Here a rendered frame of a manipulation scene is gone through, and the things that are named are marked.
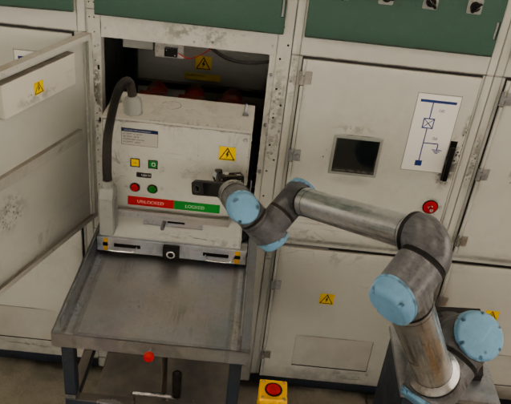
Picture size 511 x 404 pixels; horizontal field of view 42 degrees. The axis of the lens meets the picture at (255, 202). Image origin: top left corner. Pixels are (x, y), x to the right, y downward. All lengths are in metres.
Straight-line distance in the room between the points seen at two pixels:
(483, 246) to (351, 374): 0.86
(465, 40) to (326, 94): 0.49
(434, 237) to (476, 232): 1.18
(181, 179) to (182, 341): 0.54
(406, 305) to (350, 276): 1.28
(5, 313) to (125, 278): 0.91
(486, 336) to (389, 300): 0.64
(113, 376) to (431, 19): 1.89
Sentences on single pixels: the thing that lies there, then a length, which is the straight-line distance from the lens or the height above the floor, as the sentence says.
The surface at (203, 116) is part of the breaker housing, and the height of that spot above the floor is 1.39.
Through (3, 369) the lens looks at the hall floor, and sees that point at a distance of 3.29.
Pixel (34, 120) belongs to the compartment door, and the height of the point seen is 1.36.
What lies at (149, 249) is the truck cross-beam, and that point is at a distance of 2.41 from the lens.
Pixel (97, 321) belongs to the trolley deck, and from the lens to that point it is 2.19.
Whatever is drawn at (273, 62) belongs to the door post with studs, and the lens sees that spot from 2.31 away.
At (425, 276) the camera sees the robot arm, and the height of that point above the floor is 1.46.
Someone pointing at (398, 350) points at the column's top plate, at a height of 0.75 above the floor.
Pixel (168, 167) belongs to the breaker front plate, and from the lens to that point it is 2.23.
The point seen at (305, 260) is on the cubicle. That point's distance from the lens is 2.68.
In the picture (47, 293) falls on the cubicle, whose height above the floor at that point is 0.42.
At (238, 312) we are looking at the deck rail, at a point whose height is 0.85.
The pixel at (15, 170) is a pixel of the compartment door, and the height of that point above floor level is 1.24.
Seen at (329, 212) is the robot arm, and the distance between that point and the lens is 1.80.
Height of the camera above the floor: 2.32
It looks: 32 degrees down
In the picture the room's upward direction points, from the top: 6 degrees clockwise
